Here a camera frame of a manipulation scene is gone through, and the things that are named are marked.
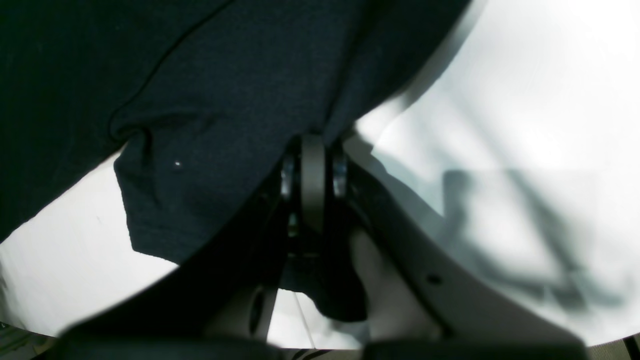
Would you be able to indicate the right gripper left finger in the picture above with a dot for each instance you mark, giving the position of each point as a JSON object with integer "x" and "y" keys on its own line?
{"x": 221, "y": 299}

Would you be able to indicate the black T-shirt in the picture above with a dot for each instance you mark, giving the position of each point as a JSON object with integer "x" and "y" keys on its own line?
{"x": 200, "y": 96}

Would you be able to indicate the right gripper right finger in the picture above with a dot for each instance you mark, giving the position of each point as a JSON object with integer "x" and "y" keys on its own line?
{"x": 417, "y": 298}

